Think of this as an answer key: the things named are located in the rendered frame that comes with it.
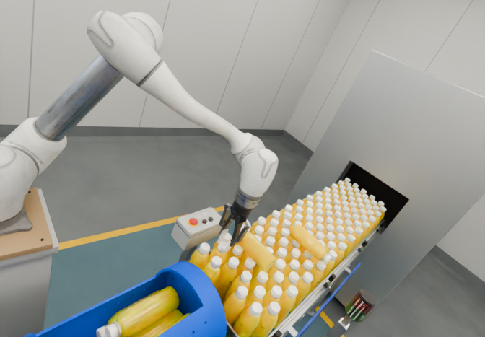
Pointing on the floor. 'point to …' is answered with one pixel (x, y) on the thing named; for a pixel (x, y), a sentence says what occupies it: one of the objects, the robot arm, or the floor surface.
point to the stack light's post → (338, 329)
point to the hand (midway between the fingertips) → (226, 240)
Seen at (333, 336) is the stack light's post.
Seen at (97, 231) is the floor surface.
